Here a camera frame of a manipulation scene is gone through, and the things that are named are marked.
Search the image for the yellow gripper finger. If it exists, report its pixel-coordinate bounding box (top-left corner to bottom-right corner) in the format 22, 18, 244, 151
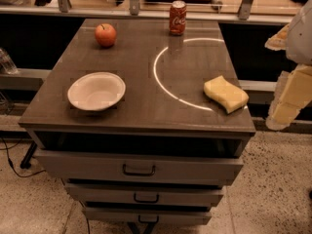
264, 24, 290, 51
266, 64, 312, 131

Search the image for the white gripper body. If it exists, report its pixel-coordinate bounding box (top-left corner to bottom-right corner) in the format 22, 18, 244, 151
286, 0, 312, 65

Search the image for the red apple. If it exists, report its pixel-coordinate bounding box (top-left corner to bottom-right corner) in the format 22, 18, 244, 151
95, 23, 117, 48

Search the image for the yellow sponge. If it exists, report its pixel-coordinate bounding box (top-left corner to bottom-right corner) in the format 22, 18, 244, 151
204, 76, 249, 114

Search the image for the red cola can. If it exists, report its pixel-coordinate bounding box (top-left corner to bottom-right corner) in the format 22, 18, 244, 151
169, 0, 186, 35

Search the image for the grey drawer cabinet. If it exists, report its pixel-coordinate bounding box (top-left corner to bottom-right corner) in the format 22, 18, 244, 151
18, 18, 256, 234

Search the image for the white bowl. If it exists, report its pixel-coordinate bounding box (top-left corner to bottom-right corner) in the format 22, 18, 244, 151
67, 72, 126, 111

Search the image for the clear plastic bottle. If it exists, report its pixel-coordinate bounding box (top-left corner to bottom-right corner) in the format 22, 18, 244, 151
0, 48, 19, 75

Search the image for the metal railing frame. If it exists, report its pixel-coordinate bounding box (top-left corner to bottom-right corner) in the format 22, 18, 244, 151
0, 0, 303, 24

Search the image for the bottom drawer with handle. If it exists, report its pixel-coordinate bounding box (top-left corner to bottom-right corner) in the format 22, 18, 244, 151
83, 207, 212, 225

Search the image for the drawer with handle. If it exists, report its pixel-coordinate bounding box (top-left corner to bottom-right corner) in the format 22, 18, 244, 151
83, 207, 212, 225
36, 149, 243, 185
65, 183, 223, 208

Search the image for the middle drawer with handle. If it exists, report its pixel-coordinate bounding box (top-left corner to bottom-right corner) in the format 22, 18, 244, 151
65, 183, 223, 208

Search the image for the top drawer with handle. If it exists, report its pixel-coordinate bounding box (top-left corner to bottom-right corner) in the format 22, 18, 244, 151
36, 149, 243, 185

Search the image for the black floor cable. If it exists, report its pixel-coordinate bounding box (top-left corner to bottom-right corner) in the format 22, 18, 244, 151
0, 136, 47, 179

